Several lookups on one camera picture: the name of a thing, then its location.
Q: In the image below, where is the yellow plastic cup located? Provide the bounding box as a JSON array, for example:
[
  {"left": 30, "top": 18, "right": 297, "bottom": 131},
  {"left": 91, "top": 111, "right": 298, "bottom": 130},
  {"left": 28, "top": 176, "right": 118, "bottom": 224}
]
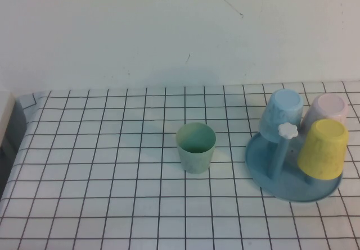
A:
[{"left": 297, "top": 119, "right": 349, "bottom": 181}]

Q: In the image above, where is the green plastic cup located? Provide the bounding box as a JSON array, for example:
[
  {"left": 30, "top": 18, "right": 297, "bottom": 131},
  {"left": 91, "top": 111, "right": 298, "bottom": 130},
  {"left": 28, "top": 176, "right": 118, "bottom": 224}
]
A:
[{"left": 175, "top": 122, "right": 217, "bottom": 175}]

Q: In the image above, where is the light blue plastic cup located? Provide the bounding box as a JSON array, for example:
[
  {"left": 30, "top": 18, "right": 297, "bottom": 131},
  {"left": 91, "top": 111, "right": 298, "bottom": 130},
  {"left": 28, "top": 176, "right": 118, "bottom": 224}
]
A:
[{"left": 258, "top": 89, "right": 304, "bottom": 143}]

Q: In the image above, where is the blue cup stand with pegs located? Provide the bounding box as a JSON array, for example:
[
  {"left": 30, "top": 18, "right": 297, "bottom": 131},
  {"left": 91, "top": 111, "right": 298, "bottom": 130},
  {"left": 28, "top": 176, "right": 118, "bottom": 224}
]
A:
[{"left": 244, "top": 122, "right": 344, "bottom": 203}]

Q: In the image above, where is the pink plastic cup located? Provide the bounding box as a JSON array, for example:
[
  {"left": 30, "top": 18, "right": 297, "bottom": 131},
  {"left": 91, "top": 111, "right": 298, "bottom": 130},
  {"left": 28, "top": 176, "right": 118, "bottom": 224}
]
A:
[{"left": 300, "top": 93, "right": 349, "bottom": 133}]

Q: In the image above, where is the white black-grid tablecloth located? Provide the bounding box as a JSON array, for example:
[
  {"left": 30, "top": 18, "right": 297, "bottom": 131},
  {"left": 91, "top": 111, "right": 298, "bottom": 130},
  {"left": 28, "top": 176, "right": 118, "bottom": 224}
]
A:
[{"left": 0, "top": 80, "right": 360, "bottom": 250}]

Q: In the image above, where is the dark grey cabinet beside table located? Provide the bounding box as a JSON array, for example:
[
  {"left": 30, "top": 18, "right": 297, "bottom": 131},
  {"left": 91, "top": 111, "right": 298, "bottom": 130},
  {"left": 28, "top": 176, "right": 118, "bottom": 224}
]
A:
[{"left": 0, "top": 98, "right": 28, "bottom": 200}]

